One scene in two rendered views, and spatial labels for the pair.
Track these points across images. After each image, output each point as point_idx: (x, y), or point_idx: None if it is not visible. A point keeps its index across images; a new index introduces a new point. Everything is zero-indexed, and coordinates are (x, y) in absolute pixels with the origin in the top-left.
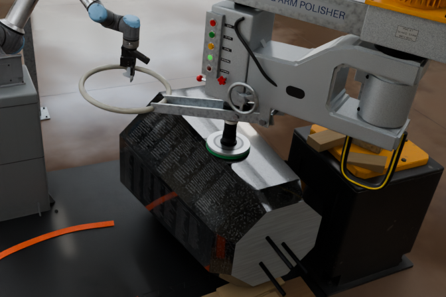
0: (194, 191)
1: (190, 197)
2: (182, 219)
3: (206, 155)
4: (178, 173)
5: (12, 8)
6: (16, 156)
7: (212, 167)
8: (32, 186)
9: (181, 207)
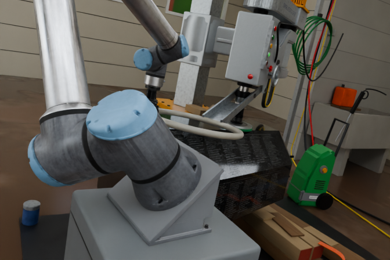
0: (264, 159)
1: (266, 164)
2: (262, 187)
3: (244, 136)
4: (245, 161)
5: (78, 76)
6: None
7: (254, 138)
8: None
9: (263, 177)
